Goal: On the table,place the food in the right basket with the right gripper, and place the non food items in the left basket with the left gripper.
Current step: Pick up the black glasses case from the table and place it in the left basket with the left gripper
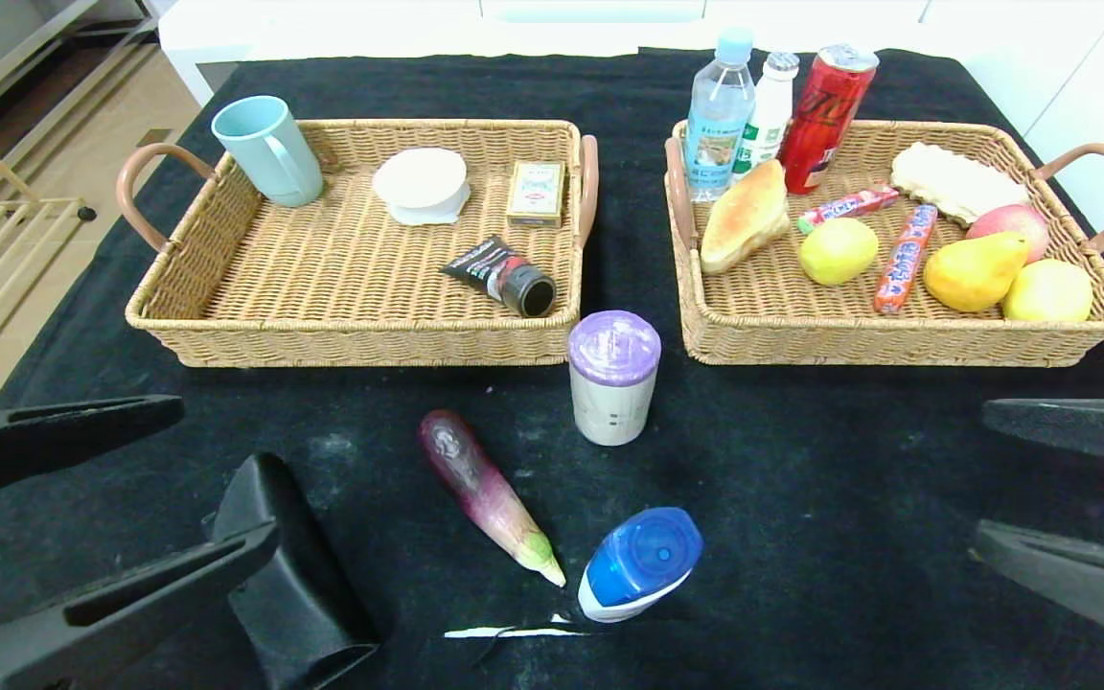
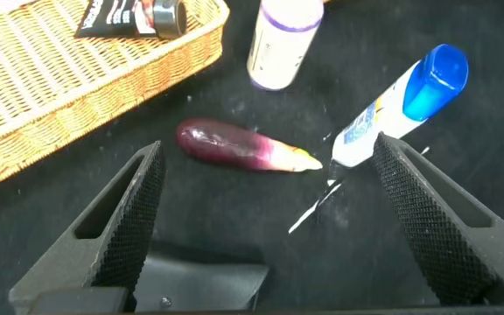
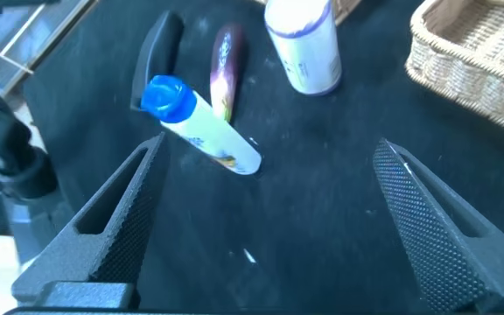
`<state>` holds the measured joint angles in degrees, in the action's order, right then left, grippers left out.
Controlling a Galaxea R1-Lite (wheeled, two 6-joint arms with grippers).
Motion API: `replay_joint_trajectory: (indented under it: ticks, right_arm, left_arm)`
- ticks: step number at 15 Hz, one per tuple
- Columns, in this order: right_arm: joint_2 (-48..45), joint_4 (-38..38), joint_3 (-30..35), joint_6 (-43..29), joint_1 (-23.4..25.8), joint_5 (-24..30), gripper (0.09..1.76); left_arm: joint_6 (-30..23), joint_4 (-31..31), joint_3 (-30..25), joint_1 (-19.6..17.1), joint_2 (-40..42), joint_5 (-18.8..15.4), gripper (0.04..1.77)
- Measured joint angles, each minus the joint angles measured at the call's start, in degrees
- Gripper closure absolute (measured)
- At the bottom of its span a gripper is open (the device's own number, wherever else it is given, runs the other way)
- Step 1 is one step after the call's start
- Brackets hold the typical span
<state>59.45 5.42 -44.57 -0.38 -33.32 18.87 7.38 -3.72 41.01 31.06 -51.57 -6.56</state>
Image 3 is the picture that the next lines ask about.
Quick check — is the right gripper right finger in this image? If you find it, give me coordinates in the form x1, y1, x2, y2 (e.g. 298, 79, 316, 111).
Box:
372, 137, 504, 314

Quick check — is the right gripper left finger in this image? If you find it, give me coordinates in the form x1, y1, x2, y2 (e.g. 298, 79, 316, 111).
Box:
10, 132, 168, 306

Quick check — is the white bottle blue cap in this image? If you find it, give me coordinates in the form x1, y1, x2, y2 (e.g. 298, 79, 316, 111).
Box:
140, 73, 263, 176

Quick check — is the white cup purple lid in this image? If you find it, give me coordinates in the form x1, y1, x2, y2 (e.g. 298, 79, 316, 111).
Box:
263, 0, 343, 96

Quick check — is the black glasses case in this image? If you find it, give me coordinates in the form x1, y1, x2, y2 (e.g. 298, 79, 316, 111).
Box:
129, 10, 186, 113

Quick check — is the purple eggplant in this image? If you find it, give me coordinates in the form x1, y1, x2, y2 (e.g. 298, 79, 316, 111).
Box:
209, 24, 247, 123

